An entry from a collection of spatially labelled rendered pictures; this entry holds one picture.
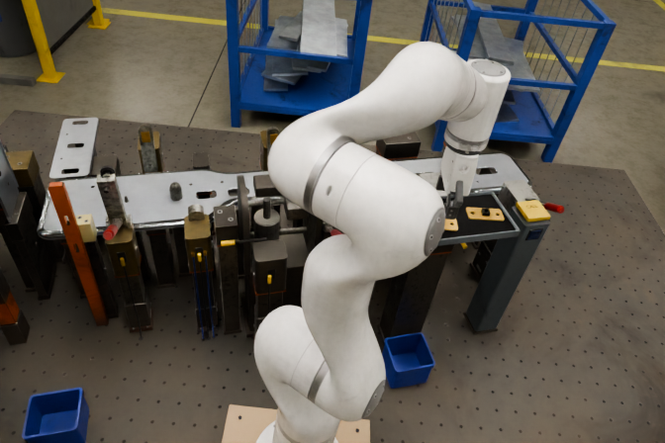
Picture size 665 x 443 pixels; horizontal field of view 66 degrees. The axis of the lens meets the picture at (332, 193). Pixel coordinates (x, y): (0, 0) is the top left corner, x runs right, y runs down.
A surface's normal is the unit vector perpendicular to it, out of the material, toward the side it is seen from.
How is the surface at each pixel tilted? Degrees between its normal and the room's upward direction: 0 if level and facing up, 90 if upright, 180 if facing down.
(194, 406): 0
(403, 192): 20
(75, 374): 0
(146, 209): 0
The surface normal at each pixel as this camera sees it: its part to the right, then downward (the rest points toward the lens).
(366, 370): 0.75, 0.07
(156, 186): 0.09, -0.75
